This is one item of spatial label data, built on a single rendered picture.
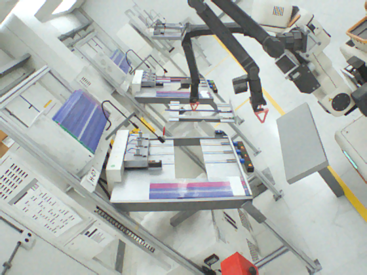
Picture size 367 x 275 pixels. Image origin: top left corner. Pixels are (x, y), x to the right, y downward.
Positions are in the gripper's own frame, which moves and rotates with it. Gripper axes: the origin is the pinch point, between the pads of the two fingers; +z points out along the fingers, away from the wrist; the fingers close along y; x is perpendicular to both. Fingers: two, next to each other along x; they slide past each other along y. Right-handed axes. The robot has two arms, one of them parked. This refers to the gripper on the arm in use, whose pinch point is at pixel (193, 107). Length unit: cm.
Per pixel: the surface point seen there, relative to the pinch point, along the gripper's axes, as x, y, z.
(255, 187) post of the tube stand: 58, -8, 79
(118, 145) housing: -46, 44, 6
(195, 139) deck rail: 1.3, 21.2, 14.4
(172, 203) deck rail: -12, 90, 11
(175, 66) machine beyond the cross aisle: -21, -403, 95
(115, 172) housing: -43, 72, 6
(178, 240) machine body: -9, 73, 57
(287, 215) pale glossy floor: 72, 40, 67
